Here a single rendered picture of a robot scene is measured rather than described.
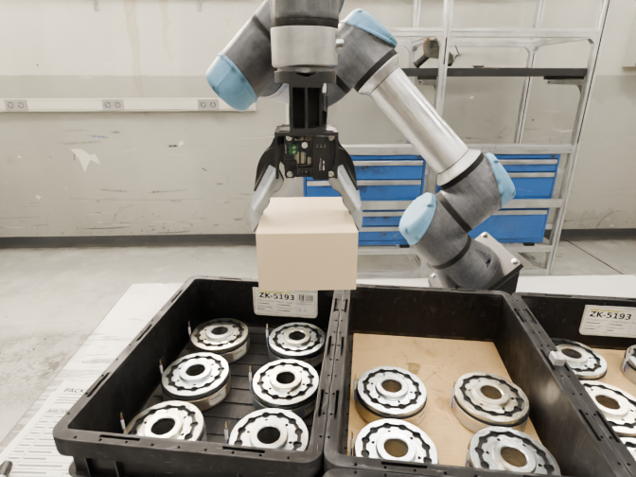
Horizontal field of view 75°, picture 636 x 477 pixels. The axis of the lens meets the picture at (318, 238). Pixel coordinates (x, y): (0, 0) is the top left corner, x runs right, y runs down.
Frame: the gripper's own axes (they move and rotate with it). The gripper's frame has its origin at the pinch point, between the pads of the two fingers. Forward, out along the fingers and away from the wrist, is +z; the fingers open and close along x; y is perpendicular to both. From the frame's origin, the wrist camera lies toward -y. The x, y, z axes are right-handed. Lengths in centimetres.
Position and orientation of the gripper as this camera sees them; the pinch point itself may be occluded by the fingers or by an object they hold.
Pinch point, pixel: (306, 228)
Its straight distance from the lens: 56.7
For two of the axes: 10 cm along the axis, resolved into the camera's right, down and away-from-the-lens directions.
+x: 10.0, -0.1, 0.4
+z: 0.0, 9.3, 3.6
